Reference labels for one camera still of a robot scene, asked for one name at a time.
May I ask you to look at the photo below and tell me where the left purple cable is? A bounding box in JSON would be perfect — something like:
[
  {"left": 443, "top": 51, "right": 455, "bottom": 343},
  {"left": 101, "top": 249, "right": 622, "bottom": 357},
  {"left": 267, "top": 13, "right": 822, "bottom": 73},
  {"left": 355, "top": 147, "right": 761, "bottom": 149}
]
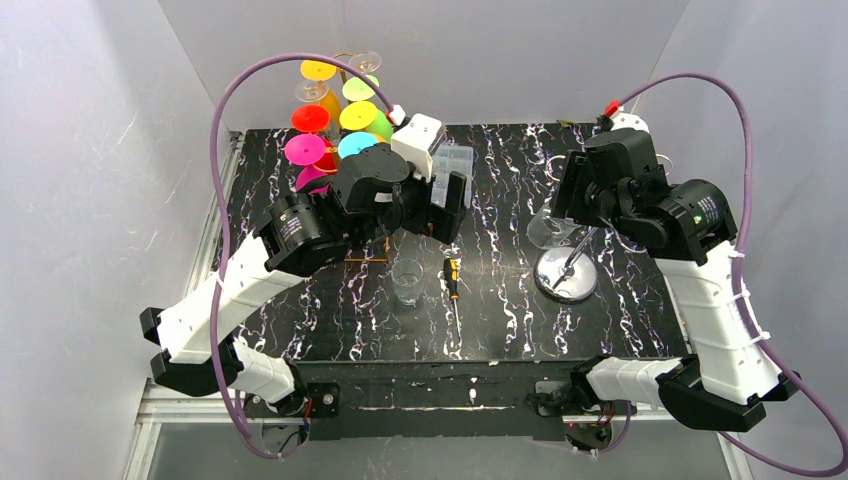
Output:
[{"left": 209, "top": 53, "right": 407, "bottom": 461}]

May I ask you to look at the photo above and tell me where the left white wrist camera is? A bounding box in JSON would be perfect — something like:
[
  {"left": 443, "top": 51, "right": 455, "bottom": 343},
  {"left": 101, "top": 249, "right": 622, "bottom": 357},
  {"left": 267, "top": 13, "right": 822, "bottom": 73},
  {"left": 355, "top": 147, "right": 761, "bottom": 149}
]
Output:
[{"left": 391, "top": 113, "right": 445, "bottom": 180}]

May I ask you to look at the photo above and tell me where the blue plastic wine glass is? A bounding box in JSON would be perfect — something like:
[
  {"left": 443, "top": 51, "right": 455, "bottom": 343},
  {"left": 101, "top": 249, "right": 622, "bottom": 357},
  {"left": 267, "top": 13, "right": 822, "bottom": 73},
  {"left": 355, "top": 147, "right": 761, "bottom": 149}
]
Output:
[{"left": 337, "top": 131, "right": 378, "bottom": 159}]

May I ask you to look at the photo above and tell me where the red plastic wine glass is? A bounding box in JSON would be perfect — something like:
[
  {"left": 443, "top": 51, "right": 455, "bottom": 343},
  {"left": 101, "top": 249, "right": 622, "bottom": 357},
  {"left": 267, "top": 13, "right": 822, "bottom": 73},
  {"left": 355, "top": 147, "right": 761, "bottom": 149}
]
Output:
[{"left": 291, "top": 104, "right": 339, "bottom": 174}]

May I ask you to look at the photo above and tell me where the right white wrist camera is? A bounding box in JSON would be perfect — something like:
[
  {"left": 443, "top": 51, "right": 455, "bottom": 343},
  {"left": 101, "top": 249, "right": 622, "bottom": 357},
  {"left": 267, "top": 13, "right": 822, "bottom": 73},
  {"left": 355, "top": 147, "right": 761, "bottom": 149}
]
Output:
[{"left": 593, "top": 100, "right": 650, "bottom": 134}]

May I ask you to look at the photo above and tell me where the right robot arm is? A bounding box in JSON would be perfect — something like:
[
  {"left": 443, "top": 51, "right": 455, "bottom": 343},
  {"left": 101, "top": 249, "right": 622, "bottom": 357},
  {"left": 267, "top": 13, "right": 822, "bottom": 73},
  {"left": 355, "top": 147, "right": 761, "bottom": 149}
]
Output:
[{"left": 551, "top": 128, "right": 798, "bottom": 432}]

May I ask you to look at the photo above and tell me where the magenta plastic wine glass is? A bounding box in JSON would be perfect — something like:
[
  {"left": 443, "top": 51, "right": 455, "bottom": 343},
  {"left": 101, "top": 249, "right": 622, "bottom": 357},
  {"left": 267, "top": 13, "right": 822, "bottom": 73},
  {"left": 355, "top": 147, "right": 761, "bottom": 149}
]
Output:
[{"left": 283, "top": 133, "right": 335, "bottom": 195}]

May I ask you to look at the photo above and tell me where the yellow black screwdriver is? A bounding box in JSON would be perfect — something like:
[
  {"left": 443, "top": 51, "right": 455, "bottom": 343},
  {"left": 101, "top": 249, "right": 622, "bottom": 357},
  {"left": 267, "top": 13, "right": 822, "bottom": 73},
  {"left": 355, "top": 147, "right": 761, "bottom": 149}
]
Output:
[{"left": 442, "top": 257, "right": 461, "bottom": 335}]

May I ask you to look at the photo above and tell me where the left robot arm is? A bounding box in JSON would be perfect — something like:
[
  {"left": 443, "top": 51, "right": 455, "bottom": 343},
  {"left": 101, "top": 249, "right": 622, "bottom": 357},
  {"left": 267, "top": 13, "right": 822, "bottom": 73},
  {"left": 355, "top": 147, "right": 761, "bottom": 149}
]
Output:
[{"left": 140, "top": 143, "right": 468, "bottom": 415}]

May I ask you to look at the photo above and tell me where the clear plastic compartment box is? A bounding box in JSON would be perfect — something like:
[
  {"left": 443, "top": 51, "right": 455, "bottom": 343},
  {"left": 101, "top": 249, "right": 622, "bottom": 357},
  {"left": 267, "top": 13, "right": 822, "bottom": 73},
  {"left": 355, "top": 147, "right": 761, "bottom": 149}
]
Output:
[{"left": 431, "top": 143, "right": 476, "bottom": 208}]

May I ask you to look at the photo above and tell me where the clear tumbler glass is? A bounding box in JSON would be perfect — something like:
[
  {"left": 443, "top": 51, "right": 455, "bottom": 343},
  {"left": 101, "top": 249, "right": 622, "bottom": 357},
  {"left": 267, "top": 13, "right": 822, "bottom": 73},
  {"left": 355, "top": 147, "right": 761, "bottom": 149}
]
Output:
[{"left": 390, "top": 258, "right": 424, "bottom": 306}]

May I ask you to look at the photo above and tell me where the yellow foot orange glass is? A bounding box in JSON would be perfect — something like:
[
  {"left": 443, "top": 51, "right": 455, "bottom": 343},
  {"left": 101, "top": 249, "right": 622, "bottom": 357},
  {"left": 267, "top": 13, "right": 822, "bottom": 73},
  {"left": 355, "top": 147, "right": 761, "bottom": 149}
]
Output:
[{"left": 300, "top": 60, "right": 342, "bottom": 126}]

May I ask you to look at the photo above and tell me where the silver wire glass stand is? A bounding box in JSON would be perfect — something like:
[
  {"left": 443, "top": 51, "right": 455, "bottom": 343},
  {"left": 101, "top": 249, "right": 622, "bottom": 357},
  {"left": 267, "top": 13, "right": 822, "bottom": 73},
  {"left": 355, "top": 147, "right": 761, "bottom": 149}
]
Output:
[{"left": 531, "top": 227, "right": 600, "bottom": 304}]

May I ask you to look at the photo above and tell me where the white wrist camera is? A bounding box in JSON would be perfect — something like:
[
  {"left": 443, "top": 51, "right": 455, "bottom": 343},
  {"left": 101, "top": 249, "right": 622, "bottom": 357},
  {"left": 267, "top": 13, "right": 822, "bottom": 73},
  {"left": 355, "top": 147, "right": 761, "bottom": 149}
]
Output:
[
  {"left": 593, "top": 100, "right": 650, "bottom": 134},
  {"left": 391, "top": 113, "right": 445, "bottom": 180}
]

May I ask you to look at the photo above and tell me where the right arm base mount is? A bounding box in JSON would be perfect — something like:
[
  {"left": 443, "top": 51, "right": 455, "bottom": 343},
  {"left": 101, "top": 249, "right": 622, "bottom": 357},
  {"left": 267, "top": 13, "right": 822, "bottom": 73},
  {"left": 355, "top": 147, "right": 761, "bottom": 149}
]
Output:
[{"left": 524, "top": 380, "right": 637, "bottom": 459}]

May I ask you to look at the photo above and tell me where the orange plastic wine glass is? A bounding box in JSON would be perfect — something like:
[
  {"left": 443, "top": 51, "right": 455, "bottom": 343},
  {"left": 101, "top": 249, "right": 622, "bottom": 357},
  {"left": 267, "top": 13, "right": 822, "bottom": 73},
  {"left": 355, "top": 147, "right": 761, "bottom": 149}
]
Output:
[{"left": 339, "top": 101, "right": 393, "bottom": 143}]

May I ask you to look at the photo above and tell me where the green plastic wine glass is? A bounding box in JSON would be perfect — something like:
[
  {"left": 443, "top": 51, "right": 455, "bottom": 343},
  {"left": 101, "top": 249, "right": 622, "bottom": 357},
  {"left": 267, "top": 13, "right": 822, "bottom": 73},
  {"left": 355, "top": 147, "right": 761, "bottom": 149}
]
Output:
[{"left": 342, "top": 77, "right": 376, "bottom": 105}]

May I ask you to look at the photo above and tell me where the gold wire glass rack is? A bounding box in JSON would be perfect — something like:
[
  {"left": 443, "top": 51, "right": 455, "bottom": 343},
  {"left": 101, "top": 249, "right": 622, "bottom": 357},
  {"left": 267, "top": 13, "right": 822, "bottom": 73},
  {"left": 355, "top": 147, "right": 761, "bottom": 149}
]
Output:
[{"left": 317, "top": 51, "right": 393, "bottom": 264}]

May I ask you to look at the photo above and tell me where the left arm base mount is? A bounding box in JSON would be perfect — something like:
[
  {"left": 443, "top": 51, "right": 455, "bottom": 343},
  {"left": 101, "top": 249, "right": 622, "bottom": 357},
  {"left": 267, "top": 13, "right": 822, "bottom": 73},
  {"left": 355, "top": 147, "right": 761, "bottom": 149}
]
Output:
[{"left": 239, "top": 380, "right": 340, "bottom": 460}]

